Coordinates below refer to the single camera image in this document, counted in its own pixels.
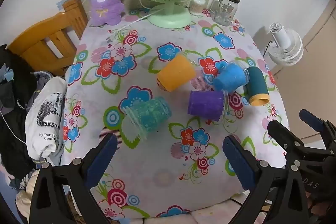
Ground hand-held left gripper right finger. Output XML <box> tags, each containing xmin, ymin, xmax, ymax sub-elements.
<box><xmin>223</xmin><ymin>135</ymin><xmax>308</xmax><ymax>224</ymax></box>

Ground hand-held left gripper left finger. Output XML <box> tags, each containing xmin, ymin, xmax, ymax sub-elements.
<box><xmin>29</xmin><ymin>133</ymin><xmax>118</xmax><ymax>224</ymax></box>

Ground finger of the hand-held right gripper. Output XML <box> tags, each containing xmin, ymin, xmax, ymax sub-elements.
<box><xmin>267</xmin><ymin>120</ymin><xmax>308</xmax><ymax>161</ymax></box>
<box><xmin>299</xmin><ymin>109</ymin><xmax>336</xmax><ymax>152</ymax></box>

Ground dark teal yellow-rimmed cup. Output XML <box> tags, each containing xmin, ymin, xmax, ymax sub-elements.
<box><xmin>244</xmin><ymin>67</ymin><xmax>270</xmax><ymax>106</ymax></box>

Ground purple cup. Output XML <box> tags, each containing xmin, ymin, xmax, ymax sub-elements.
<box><xmin>188</xmin><ymin>90</ymin><xmax>229</xmax><ymax>122</ymax></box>

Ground teal green cup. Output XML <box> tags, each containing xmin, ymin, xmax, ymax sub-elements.
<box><xmin>121</xmin><ymin>97</ymin><xmax>172</xmax><ymax>140</ymax></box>

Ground blue cup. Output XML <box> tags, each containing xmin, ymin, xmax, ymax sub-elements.
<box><xmin>212</xmin><ymin>61</ymin><xmax>250</xmax><ymax>94</ymax></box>

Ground orange cup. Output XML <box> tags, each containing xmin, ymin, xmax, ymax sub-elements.
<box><xmin>157</xmin><ymin>53</ymin><xmax>197</xmax><ymax>92</ymax></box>

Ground floral tablecloth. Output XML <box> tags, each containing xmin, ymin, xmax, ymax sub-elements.
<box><xmin>62</xmin><ymin>7</ymin><xmax>289</xmax><ymax>219</ymax></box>

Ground white printed shirt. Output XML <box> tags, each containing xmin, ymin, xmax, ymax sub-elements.
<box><xmin>25</xmin><ymin>76</ymin><xmax>68</xmax><ymax>161</ymax></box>

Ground white fan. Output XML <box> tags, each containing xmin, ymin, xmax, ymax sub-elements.
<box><xmin>268</xmin><ymin>22</ymin><xmax>304</xmax><ymax>66</ymax></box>

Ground cream cloth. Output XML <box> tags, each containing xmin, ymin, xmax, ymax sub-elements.
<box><xmin>14</xmin><ymin>170</ymin><xmax>42</xmax><ymax>224</ymax></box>

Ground black clothing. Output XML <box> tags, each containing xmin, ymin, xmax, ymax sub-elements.
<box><xmin>0</xmin><ymin>44</ymin><xmax>40</xmax><ymax>180</ymax></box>

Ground wooden chair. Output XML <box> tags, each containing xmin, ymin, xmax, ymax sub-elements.
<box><xmin>7</xmin><ymin>0</ymin><xmax>89</xmax><ymax>76</ymax></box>

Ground glass mug with green lid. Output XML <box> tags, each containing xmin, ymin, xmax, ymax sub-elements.
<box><xmin>210</xmin><ymin>0</ymin><xmax>242</xmax><ymax>27</ymax></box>

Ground cotton swab container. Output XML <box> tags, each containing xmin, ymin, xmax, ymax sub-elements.
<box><xmin>189</xmin><ymin>0</ymin><xmax>206</xmax><ymax>16</ymax></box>

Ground white fan cable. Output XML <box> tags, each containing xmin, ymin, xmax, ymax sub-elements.
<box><xmin>108</xmin><ymin>7</ymin><xmax>158</xmax><ymax>38</ymax></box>

